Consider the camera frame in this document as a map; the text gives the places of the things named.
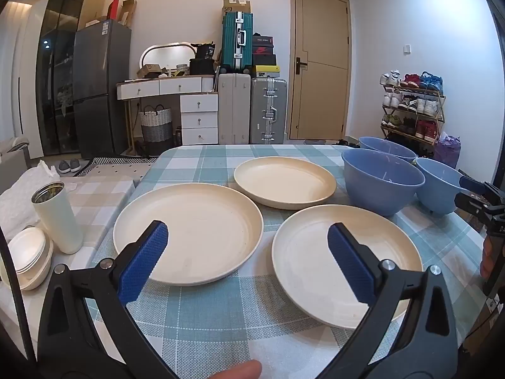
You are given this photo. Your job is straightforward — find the black storage bag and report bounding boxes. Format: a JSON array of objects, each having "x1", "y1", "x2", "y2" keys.
[{"x1": 189, "y1": 58, "x2": 216, "y2": 75}]

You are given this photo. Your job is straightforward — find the wooden shoe rack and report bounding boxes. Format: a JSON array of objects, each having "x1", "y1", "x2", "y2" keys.
[{"x1": 380, "y1": 83, "x2": 446, "y2": 145}]

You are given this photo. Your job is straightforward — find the dark glass cabinet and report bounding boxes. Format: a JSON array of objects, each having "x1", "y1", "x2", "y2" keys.
[{"x1": 35, "y1": 0, "x2": 109, "y2": 156}]

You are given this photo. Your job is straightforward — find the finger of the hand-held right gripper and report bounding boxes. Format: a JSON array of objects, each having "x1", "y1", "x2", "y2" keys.
[
  {"x1": 459, "y1": 176, "x2": 505, "y2": 206},
  {"x1": 454, "y1": 192, "x2": 494, "y2": 226}
]

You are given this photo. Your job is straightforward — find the white wardrobe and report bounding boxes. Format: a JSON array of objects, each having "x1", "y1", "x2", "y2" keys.
[{"x1": 0, "y1": 2, "x2": 48, "y2": 159}]

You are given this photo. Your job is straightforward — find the beige suitcase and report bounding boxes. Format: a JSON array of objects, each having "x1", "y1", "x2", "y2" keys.
[{"x1": 218, "y1": 72, "x2": 252, "y2": 145}]

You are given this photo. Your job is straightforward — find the oval vanity mirror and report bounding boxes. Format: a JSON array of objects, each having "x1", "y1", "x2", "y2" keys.
[{"x1": 141, "y1": 41, "x2": 198, "y2": 77}]

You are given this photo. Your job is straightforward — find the white thermos cup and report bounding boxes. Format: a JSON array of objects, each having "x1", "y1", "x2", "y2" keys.
[{"x1": 31, "y1": 182, "x2": 84, "y2": 254}]

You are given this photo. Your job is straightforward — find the beige checked cloth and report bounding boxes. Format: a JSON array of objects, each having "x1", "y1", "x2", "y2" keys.
[{"x1": 47, "y1": 174, "x2": 139, "y2": 269}]

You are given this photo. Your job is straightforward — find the blue bowl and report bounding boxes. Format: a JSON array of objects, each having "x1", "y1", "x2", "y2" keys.
[
  {"x1": 341, "y1": 149, "x2": 426, "y2": 217},
  {"x1": 415, "y1": 157, "x2": 476, "y2": 216},
  {"x1": 358, "y1": 136, "x2": 418, "y2": 163}
]

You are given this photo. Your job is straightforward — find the green suitcase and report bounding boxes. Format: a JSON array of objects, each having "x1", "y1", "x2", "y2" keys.
[{"x1": 221, "y1": 11, "x2": 254, "y2": 74}]

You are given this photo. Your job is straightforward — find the white vanity desk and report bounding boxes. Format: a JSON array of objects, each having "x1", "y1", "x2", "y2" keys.
[{"x1": 116, "y1": 76, "x2": 219, "y2": 154}]

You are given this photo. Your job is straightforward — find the cardboard box with black label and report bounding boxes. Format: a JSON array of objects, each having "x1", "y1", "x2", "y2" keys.
[{"x1": 222, "y1": 0, "x2": 252, "y2": 14}]

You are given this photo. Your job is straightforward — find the black cable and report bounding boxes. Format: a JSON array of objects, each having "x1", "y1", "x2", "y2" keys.
[{"x1": 0, "y1": 227, "x2": 38, "y2": 364}]

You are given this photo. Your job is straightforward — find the flat cardboard pieces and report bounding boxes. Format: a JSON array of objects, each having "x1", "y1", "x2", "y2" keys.
[{"x1": 120, "y1": 0, "x2": 137, "y2": 26}]

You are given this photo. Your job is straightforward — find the cream plate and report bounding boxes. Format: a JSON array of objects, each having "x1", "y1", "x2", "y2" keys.
[
  {"x1": 113, "y1": 183, "x2": 264, "y2": 287},
  {"x1": 234, "y1": 156, "x2": 337, "y2": 211},
  {"x1": 271, "y1": 204, "x2": 424, "y2": 329}
]

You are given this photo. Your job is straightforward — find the woven laundry basket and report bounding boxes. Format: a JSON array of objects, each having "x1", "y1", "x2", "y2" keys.
[{"x1": 138, "y1": 105, "x2": 174, "y2": 154}]

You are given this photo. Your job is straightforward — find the teal checked tablecloth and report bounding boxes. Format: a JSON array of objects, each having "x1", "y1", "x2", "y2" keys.
[{"x1": 85, "y1": 144, "x2": 490, "y2": 379}]

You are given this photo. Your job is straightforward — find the wooden door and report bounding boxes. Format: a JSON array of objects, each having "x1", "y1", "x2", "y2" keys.
[{"x1": 290, "y1": 0, "x2": 352, "y2": 141}]

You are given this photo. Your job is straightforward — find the rows of shelved shoes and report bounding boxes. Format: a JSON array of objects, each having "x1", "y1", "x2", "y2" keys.
[{"x1": 380, "y1": 70, "x2": 444, "y2": 141}]

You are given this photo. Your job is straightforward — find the person's right hand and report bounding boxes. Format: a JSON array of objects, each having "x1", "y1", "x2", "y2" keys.
[{"x1": 480, "y1": 239, "x2": 494, "y2": 280}]

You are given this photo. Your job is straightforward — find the grey refrigerator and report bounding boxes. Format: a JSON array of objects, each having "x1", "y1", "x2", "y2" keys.
[{"x1": 73, "y1": 20, "x2": 132, "y2": 159}]

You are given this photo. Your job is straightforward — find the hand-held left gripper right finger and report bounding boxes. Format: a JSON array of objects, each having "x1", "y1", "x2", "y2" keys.
[{"x1": 327, "y1": 222, "x2": 468, "y2": 379}]

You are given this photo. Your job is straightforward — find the stack of white bowls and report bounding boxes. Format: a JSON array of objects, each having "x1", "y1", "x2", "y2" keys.
[{"x1": 0, "y1": 226, "x2": 54, "y2": 291}]

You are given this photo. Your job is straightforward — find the person's left hand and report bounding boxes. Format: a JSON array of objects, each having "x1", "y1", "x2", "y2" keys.
[{"x1": 207, "y1": 360, "x2": 263, "y2": 379}]

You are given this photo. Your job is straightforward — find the purple plastic bag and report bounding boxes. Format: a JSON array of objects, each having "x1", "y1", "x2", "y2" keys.
[{"x1": 434, "y1": 134, "x2": 461, "y2": 170}]

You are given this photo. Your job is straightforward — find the white paper towel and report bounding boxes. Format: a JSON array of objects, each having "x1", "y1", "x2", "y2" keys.
[{"x1": 0, "y1": 160, "x2": 60, "y2": 238}]

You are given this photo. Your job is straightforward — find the black dotted white rug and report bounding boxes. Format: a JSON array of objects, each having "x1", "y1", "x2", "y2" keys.
[{"x1": 75, "y1": 157, "x2": 158, "y2": 178}]

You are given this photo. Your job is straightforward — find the silver suitcase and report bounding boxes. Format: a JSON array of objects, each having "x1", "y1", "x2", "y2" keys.
[{"x1": 250, "y1": 77, "x2": 288, "y2": 145}]

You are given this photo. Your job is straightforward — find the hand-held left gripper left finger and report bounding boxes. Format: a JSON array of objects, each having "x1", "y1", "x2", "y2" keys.
[{"x1": 37, "y1": 220, "x2": 178, "y2": 379}]

